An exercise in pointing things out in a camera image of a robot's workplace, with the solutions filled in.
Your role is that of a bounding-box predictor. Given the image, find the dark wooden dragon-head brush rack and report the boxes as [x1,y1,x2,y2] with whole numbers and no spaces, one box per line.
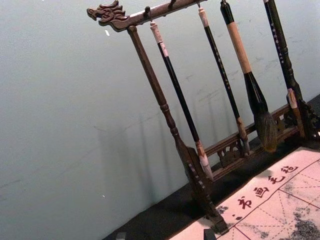
[86,0,320,236]

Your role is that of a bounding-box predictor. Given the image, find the plain pale wall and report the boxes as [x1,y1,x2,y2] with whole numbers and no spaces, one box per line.
[0,0,320,240]

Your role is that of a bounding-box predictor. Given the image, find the large beige-handled calligraphy brush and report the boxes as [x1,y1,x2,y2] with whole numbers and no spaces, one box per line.
[219,0,279,154]

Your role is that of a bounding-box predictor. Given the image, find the white felt mat, red grid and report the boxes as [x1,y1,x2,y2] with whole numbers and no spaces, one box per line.
[169,146,320,240]

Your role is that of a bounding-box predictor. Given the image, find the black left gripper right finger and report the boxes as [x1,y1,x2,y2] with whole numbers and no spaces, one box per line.
[203,228,216,240]

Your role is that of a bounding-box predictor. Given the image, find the black table cloth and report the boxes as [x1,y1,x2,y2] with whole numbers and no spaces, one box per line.
[101,93,320,240]

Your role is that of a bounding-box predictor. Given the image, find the black brush with grey bristles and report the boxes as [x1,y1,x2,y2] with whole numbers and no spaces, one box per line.
[197,6,251,157]

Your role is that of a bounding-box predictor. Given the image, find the black brush with brown bristles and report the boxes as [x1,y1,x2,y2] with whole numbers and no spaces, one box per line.
[262,0,307,140]

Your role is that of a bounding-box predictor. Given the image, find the black brush with white bristles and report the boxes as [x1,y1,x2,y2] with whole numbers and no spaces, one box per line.
[149,21,215,182]

